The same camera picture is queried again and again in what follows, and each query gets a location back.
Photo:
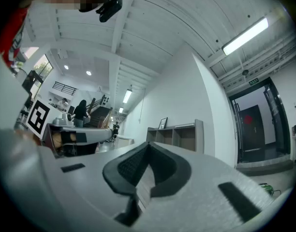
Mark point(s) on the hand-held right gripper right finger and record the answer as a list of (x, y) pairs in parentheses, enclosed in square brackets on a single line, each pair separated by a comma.
[(198, 202)]

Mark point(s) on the round ceiling light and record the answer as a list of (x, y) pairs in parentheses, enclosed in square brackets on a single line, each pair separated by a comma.
[(88, 73), (66, 67)]

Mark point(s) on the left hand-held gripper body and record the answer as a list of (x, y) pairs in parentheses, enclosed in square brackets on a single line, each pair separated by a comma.
[(38, 116)]

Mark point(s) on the green exit sign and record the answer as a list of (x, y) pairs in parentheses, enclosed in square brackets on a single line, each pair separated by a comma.
[(254, 81)]

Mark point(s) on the black picture frame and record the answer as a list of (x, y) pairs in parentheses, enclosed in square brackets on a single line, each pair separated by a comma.
[(163, 122)]

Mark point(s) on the black railing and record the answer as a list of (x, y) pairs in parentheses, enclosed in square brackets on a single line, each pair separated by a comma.
[(64, 88)]

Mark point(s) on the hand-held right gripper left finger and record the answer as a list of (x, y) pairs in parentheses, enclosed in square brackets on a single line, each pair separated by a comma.
[(65, 190)]

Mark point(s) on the small ceiling light tube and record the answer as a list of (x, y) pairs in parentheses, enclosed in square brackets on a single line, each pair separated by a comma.
[(121, 110)]

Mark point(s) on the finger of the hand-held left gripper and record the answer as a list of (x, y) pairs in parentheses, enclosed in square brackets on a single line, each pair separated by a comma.
[(97, 134)]

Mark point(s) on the wooden staircase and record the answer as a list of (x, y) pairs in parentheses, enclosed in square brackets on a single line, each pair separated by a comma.
[(99, 115)]

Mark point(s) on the grey door step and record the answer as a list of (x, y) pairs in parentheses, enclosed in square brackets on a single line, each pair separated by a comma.
[(264, 167)]

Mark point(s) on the dark door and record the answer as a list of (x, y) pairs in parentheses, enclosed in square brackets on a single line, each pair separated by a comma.
[(252, 129)]

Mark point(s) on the window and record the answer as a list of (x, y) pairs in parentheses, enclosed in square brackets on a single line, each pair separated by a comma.
[(42, 68)]

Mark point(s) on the long ceiling light tube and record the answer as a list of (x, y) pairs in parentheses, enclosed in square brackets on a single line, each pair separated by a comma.
[(244, 36)]

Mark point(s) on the black head camera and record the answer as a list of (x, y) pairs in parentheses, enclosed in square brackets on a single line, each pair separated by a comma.
[(110, 8)]

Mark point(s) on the person's red shirt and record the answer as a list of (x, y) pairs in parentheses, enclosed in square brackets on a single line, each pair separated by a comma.
[(11, 33)]

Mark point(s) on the grey wooden desk hutch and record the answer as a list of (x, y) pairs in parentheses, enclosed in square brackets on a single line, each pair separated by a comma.
[(184, 135)]

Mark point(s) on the black door frame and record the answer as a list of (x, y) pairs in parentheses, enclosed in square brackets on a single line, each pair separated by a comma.
[(282, 120)]

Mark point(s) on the person's left hand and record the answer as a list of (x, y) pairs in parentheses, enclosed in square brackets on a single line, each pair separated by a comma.
[(57, 141)]

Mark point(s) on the dome security camera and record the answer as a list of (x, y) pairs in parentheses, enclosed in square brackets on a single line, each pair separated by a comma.
[(245, 72)]

